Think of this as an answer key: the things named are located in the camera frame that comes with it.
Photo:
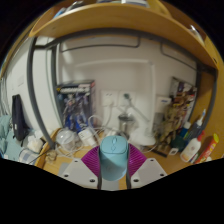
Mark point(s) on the plaid bedding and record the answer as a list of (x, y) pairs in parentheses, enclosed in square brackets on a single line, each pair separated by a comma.
[(28, 156)]

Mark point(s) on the wooden shelf unit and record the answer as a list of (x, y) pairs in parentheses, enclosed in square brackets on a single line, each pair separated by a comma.
[(116, 20)]

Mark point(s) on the blue robot model kit box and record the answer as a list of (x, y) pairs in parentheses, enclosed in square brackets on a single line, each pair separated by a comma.
[(76, 103)]

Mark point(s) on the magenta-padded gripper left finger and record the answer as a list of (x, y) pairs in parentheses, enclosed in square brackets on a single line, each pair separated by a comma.
[(80, 171)]

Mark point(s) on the gold robot figure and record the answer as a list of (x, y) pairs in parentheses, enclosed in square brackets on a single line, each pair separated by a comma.
[(171, 125)]

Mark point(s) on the white desk lamp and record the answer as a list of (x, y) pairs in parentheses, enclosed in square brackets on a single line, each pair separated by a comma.
[(141, 137)]

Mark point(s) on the dark grey metal shelf frame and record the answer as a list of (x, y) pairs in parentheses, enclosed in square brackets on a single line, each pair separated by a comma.
[(33, 86)]

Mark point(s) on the white lotion bottle red cap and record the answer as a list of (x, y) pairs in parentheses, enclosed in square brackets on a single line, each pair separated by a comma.
[(190, 150)]

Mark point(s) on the small white desk clock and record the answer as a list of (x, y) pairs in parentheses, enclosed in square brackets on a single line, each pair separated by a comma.
[(173, 151)]

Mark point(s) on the dark spray bottle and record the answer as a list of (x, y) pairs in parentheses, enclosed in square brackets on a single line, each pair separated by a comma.
[(198, 128)]

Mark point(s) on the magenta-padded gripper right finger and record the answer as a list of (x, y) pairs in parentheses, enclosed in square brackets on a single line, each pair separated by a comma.
[(148, 171)]

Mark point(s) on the light blue computer mouse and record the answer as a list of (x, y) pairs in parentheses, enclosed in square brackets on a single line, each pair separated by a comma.
[(113, 158)]

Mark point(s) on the colourful figure box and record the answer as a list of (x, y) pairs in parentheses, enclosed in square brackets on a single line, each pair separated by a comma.
[(182, 91)]

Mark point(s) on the white wall socket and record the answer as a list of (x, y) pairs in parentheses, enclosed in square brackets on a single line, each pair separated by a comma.
[(110, 98)]

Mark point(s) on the white bed rail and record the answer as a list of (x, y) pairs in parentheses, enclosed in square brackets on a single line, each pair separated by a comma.
[(4, 96)]

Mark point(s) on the white charger block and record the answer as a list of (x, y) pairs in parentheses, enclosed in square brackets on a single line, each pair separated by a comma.
[(87, 137)]

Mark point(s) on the metal cup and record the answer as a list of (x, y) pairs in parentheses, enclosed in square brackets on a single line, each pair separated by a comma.
[(126, 123)]

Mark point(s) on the black bag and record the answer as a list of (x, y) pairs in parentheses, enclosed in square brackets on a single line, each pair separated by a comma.
[(18, 116)]

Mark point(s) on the dark green round container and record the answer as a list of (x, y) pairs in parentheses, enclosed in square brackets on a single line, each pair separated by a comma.
[(178, 143)]

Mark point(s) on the clear plastic container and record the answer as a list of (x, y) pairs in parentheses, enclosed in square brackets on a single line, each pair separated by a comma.
[(66, 139)]

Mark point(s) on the teal blanket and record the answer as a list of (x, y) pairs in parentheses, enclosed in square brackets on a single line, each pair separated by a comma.
[(4, 136)]

